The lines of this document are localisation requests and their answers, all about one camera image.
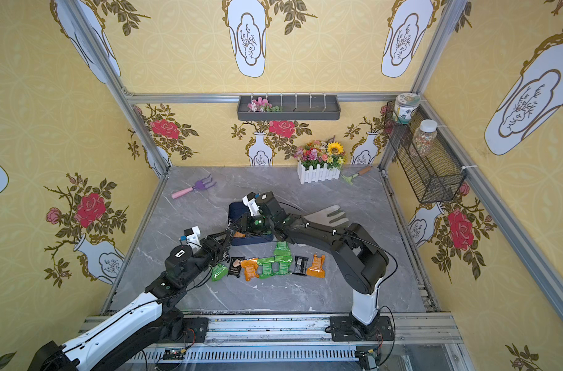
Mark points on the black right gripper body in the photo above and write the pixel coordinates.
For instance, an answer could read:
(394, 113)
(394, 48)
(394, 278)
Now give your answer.
(261, 222)

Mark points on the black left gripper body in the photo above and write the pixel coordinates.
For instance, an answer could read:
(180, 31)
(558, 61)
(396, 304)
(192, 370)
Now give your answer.
(223, 241)

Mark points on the green cookie packet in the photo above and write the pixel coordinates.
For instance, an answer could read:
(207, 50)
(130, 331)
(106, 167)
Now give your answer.
(266, 265)
(219, 272)
(284, 264)
(282, 252)

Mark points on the orange cookie packet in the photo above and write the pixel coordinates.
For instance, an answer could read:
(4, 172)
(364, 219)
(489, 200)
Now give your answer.
(250, 267)
(316, 270)

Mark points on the black cookie packet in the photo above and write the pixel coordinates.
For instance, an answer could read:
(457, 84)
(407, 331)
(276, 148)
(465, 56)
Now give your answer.
(300, 267)
(235, 267)

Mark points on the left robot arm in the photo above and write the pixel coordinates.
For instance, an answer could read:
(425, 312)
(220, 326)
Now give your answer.
(150, 317)

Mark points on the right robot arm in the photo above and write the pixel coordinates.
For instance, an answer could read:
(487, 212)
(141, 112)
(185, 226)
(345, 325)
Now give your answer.
(361, 261)

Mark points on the dark blue storage box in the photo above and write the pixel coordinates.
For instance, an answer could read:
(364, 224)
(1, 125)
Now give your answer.
(247, 229)

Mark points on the white and green garden glove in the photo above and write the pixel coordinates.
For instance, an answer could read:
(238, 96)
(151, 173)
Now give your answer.
(332, 216)

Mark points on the white picket fence flower planter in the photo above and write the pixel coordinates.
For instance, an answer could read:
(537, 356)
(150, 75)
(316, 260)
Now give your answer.
(319, 161)

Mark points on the pink and purple garden rake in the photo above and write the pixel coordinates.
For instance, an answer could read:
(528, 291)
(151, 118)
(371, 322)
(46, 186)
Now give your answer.
(200, 185)

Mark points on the small circuit board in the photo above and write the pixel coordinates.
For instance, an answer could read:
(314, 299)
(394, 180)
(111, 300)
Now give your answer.
(173, 354)

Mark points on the pink flowers on shelf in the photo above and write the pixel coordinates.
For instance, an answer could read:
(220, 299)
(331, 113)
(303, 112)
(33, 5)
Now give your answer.
(262, 105)

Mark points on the clear jar with white lid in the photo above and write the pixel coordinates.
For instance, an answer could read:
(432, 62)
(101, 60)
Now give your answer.
(423, 138)

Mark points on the jar with printed label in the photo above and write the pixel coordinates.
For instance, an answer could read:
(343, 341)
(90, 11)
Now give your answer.
(405, 107)

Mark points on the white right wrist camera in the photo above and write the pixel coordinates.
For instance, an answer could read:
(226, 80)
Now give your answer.
(250, 203)

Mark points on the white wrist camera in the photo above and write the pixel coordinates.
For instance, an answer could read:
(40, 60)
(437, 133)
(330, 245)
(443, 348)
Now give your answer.
(192, 237)
(250, 203)

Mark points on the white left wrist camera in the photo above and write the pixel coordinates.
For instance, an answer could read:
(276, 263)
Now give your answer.
(192, 237)

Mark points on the green rake with wooden handle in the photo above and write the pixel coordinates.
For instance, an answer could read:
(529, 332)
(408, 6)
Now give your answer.
(349, 179)

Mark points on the grey wall shelf tray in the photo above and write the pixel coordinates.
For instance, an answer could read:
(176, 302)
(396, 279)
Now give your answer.
(294, 107)

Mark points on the black wire mesh basket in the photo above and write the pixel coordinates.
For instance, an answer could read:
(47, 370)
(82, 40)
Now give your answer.
(433, 170)

